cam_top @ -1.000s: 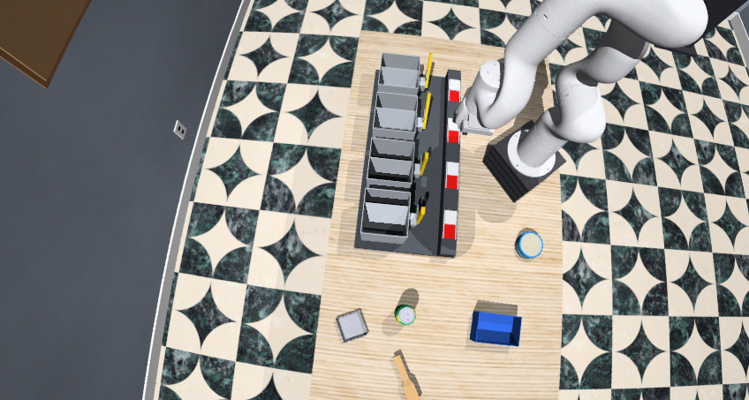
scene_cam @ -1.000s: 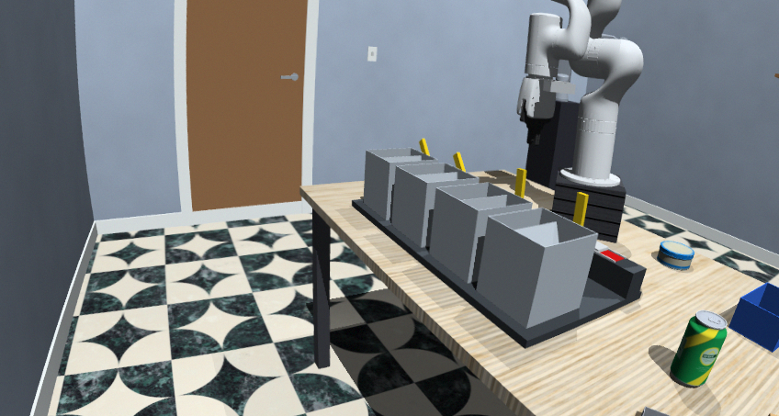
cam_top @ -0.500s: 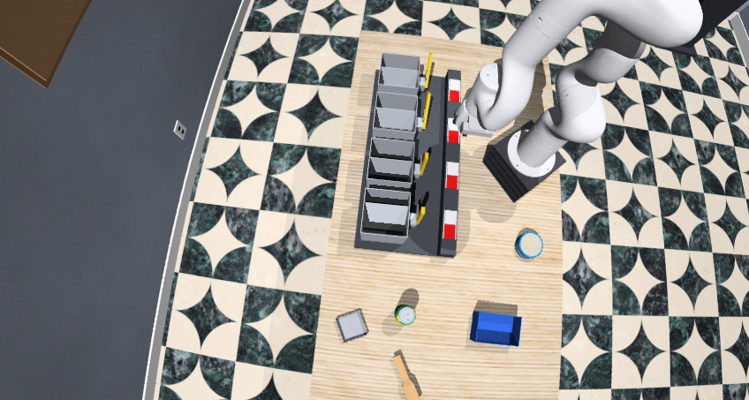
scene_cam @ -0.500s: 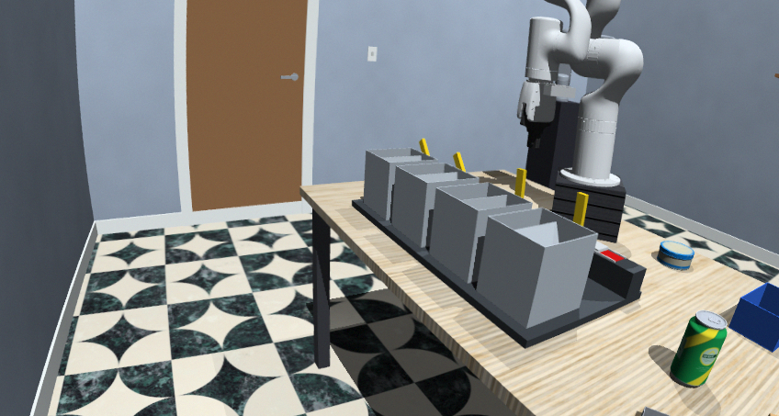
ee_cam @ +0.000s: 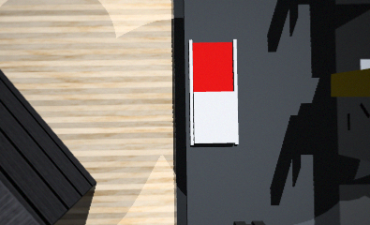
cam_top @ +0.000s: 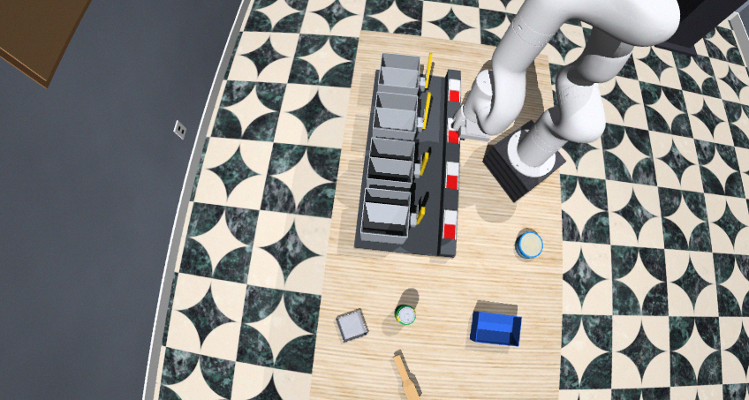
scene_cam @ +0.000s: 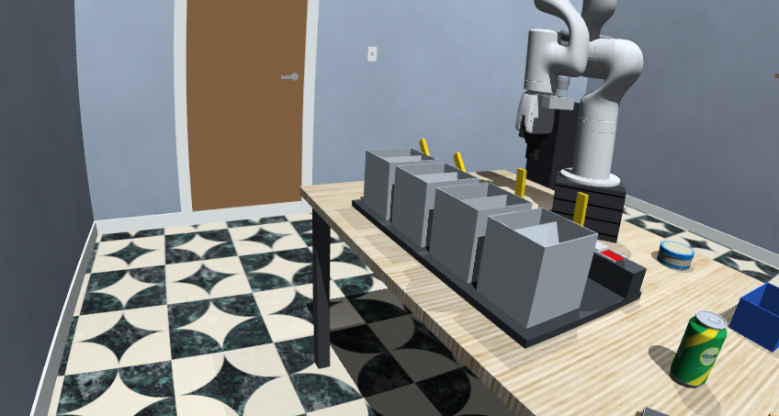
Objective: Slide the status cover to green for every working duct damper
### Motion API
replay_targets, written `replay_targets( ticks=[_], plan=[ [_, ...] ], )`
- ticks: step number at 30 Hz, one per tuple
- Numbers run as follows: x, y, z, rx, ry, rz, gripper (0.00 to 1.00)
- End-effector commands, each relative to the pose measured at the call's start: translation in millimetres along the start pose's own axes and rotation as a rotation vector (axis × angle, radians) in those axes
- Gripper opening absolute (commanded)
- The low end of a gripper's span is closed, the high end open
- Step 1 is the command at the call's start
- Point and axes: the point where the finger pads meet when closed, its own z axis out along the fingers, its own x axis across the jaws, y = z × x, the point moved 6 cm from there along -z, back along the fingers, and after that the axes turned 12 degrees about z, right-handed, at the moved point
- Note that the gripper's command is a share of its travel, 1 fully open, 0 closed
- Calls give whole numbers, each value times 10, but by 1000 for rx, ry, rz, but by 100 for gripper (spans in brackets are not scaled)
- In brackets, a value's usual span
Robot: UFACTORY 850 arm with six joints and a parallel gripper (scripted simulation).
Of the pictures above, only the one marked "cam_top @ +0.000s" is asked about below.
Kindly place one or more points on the round tin with blue-rimmed lid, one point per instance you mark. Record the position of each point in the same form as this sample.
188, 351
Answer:
529, 245

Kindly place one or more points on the green and yellow drink can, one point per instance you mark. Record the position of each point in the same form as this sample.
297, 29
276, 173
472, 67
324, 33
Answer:
405, 314

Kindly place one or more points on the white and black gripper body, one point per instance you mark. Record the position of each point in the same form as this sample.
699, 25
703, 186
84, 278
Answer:
460, 119

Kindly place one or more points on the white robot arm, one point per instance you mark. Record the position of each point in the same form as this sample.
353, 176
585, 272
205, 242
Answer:
621, 25

